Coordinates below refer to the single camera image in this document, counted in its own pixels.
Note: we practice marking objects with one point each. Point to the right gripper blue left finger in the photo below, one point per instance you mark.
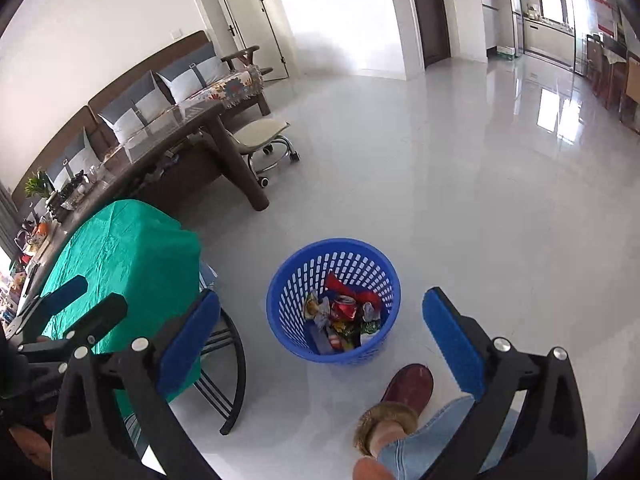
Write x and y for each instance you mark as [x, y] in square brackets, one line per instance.
[90, 439]

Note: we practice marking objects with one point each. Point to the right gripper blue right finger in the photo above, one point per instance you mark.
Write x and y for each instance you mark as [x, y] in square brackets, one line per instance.
[526, 421]

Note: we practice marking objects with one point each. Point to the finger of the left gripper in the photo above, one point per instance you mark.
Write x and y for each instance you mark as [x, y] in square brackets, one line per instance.
[96, 323]
[30, 322]

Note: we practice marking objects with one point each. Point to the red snack wrapper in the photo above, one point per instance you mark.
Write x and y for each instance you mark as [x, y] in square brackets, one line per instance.
[360, 294]

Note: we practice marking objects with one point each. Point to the crushed red soda can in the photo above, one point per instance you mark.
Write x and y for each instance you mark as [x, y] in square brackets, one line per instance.
[344, 308]

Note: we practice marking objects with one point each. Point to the blue plastic trash basket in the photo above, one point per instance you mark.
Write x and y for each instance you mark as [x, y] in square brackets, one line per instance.
[298, 306]

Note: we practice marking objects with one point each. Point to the left hand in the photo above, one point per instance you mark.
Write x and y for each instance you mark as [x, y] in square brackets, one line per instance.
[33, 437]

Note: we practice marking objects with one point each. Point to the green tablecloth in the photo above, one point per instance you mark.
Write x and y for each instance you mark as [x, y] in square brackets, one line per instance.
[134, 250]

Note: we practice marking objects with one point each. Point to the orange fruit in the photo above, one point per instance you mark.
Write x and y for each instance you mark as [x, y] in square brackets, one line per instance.
[42, 228]

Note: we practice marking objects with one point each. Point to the black metal table stand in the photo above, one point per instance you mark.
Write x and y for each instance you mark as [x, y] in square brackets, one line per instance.
[223, 377]

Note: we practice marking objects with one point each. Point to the potted green plant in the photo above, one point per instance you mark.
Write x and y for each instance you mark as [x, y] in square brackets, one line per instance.
[39, 184]

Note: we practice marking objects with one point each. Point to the blue jeans leg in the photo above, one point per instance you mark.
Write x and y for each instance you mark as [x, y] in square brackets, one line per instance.
[410, 457]

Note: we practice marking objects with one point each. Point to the dark red slipper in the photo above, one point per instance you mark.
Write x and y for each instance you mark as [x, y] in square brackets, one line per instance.
[402, 403]

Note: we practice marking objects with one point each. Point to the grey white cushion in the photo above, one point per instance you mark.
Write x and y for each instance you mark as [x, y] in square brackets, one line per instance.
[78, 156]
[193, 72]
[135, 108]

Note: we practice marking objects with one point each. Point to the dark wooden coffee table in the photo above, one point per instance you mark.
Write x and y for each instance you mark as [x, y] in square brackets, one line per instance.
[223, 153]

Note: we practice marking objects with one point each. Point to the white rolling stool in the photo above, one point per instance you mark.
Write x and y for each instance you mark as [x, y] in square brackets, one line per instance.
[261, 136]

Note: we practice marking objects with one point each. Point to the brown wooden sofa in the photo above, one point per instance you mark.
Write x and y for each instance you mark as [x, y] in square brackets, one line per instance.
[101, 138]

